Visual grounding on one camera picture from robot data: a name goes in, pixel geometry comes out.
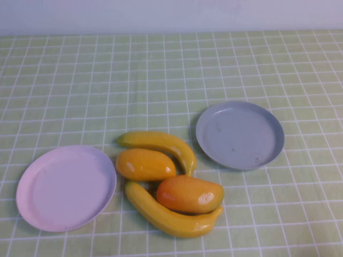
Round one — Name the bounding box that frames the small yellow plastic banana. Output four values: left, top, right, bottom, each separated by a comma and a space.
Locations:
116, 131, 198, 177

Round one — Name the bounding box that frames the yellow plastic mango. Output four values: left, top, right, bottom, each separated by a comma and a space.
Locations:
115, 148, 177, 182

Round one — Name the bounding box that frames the orange plastic mango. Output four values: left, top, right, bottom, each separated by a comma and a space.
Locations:
156, 175, 225, 214

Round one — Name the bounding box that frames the grey round plastic plate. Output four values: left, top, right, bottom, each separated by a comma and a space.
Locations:
195, 101, 285, 171

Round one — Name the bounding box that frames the pink round plastic plate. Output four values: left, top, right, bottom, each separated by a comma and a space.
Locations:
16, 145, 117, 232

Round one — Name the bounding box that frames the large yellow plastic banana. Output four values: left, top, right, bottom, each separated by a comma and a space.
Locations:
124, 180, 225, 239

